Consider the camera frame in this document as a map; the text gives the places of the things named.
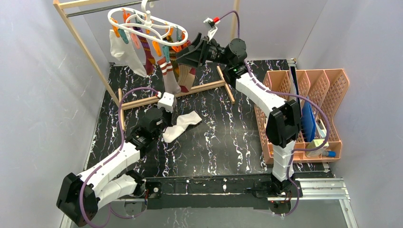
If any white fluffy sock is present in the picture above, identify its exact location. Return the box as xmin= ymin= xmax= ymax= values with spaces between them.
xmin=109 ymin=29 xmax=147 ymax=77
xmin=163 ymin=111 xmax=202 ymax=143

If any grey sock with red stripes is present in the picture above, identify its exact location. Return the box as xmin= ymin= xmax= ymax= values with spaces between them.
xmin=157 ymin=57 xmax=181 ymax=95

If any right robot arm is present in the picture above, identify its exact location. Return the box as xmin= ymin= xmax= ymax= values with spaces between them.
xmin=176 ymin=34 xmax=301 ymax=182

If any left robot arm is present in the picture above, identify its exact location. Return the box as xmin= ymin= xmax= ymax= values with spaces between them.
xmin=56 ymin=106 xmax=172 ymax=227

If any white plastic clip hanger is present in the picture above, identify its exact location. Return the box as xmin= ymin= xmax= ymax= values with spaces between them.
xmin=107 ymin=0 xmax=189 ymax=47

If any beige purple striped sock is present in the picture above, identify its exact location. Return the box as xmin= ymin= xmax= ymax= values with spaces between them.
xmin=178 ymin=65 xmax=196 ymax=93

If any olive striped sock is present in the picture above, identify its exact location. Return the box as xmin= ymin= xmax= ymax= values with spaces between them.
xmin=169 ymin=45 xmax=188 ymax=87

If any maroon yellow striped sock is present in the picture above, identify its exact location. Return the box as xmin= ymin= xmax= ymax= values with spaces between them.
xmin=136 ymin=35 xmax=156 ymax=75

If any white board in organizer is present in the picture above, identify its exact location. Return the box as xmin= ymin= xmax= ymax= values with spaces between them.
xmin=288 ymin=64 xmax=299 ymax=95

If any orange plastic desk organizer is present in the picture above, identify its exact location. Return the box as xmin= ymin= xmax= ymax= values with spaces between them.
xmin=254 ymin=68 xmax=350 ymax=164

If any blue folder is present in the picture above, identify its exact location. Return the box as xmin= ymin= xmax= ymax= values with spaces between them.
xmin=301 ymin=101 xmax=316 ymax=143

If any metal hanging rod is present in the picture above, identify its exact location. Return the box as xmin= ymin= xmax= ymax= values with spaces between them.
xmin=66 ymin=1 xmax=142 ymax=18

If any small yellow white box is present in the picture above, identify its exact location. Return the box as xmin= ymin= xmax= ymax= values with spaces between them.
xmin=305 ymin=139 xmax=329 ymax=158

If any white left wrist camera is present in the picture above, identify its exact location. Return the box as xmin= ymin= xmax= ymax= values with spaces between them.
xmin=157 ymin=92 xmax=176 ymax=113

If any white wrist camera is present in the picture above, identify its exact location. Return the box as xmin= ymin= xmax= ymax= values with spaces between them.
xmin=203 ymin=17 xmax=220 ymax=40
xmin=157 ymin=92 xmax=176 ymax=113

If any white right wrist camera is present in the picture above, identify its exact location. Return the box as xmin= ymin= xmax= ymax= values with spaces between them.
xmin=203 ymin=17 xmax=220 ymax=40

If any wooden clothes rack frame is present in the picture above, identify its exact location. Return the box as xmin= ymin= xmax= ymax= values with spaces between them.
xmin=53 ymin=0 xmax=241 ymax=132

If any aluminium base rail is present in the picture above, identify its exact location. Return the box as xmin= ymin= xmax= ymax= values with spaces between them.
xmin=67 ymin=178 xmax=351 ymax=202

